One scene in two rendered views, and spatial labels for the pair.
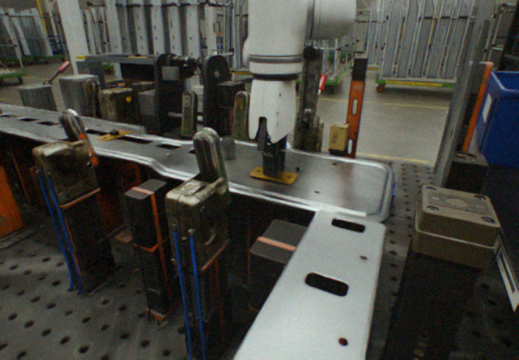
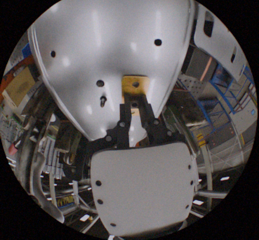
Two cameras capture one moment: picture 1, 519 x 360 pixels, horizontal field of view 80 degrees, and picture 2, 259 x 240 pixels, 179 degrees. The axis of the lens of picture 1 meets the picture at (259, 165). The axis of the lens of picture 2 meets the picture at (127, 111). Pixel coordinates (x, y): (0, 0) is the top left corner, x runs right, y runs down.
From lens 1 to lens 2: 53 cm
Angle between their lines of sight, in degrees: 60
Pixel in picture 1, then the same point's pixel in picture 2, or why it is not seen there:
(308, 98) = (27, 151)
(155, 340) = not seen: hidden behind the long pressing
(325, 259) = (228, 51)
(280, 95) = (185, 207)
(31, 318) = not seen: hidden behind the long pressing
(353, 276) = (233, 41)
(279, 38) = not seen: outside the picture
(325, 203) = (183, 34)
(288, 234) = (200, 64)
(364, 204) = not seen: outside the picture
